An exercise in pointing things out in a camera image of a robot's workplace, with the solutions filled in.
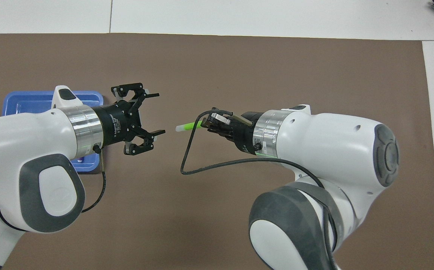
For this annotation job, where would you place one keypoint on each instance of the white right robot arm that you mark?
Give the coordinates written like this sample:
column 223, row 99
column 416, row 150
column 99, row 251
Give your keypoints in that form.
column 333, row 138

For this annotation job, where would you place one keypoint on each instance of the brown table mat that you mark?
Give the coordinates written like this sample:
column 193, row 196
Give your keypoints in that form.
column 202, row 75

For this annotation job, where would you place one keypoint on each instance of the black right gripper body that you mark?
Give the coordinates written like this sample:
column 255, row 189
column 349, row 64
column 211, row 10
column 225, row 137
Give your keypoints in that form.
column 245, row 131

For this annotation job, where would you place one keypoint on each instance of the green marker pen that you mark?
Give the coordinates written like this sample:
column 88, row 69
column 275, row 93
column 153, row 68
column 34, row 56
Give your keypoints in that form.
column 189, row 126

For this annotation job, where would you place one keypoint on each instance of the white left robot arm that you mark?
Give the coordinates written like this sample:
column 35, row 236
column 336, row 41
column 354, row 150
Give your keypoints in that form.
column 14, row 138

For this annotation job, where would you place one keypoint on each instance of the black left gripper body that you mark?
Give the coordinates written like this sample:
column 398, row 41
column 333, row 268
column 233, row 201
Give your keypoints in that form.
column 112, row 123

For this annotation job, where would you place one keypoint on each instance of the blue plastic tray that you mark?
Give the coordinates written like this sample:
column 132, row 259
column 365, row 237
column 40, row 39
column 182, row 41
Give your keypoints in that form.
column 25, row 103

